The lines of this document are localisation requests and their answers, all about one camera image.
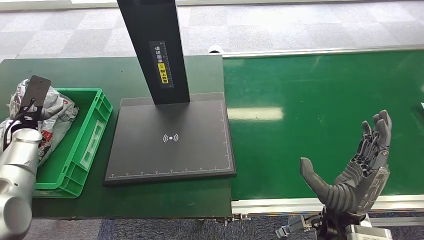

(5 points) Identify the white conveyor roller end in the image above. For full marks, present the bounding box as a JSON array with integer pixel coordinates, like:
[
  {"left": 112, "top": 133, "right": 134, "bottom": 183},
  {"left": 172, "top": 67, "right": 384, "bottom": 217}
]
[{"left": 207, "top": 44, "right": 225, "bottom": 56}]

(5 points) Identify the grey metal clamp bracket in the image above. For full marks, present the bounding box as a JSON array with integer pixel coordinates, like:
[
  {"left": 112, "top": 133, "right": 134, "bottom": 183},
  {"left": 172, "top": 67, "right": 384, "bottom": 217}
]
[{"left": 275, "top": 213, "right": 324, "bottom": 240}]

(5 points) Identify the dark green table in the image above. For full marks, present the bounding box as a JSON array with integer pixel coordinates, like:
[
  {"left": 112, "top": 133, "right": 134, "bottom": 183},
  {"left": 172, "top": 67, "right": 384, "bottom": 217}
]
[{"left": 0, "top": 55, "right": 233, "bottom": 221}]

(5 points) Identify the green plastic crate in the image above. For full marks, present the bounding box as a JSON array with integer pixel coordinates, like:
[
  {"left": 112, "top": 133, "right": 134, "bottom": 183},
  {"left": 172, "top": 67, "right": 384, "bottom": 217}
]
[{"left": 32, "top": 87, "right": 114, "bottom": 200}]

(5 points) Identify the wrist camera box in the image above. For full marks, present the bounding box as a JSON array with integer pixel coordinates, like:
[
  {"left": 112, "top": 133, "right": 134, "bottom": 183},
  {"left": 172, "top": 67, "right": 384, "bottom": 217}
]
[
  {"left": 344, "top": 224, "right": 394, "bottom": 240},
  {"left": 19, "top": 75, "right": 52, "bottom": 112}
]

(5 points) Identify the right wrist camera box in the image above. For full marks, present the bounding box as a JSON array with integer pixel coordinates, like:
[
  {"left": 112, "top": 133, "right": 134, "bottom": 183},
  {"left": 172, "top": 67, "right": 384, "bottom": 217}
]
[{"left": 344, "top": 224, "right": 394, "bottom": 240}]

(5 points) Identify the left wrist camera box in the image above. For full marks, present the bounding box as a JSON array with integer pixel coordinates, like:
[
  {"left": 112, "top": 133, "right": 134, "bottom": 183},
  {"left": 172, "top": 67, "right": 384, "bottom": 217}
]
[{"left": 19, "top": 75, "right": 52, "bottom": 112}]

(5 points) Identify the white plastic mailer package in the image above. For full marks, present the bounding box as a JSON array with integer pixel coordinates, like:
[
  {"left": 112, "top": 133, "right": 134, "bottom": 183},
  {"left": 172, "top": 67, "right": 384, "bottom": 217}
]
[{"left": 0, "top": 78, "right": 80, "bottom": 167}]

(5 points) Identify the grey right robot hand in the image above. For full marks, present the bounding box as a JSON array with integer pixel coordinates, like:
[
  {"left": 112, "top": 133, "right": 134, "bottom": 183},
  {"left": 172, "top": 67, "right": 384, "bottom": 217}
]
[{"left": 299, "top": 109, "right": 393, "bottom": 216}]

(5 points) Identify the black yellow column label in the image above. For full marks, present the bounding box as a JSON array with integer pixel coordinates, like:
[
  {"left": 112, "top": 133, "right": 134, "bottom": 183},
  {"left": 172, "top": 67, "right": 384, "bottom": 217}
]
[{"left": 148, "top": 40, "right": 175, "bottom": 90}]

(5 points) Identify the black scanner column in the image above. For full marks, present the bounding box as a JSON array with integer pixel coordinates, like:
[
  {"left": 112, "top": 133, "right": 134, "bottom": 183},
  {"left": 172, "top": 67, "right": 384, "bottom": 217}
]
[{"left": 116, "top": 0, "right": 191, "bottom": 106}]

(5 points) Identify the green conveyor belt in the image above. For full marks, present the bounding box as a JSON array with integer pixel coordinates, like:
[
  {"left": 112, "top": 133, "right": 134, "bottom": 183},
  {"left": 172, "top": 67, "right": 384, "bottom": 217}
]
[{"left": 222, "top": 50, "right": 424, "bottom": 202}]

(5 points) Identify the black scanner base plate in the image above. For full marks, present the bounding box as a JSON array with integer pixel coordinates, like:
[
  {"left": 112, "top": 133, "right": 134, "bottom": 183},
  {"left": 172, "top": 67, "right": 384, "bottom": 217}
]
[{"left": 103, "top": 92, "right": 237, "bottom": 186}]

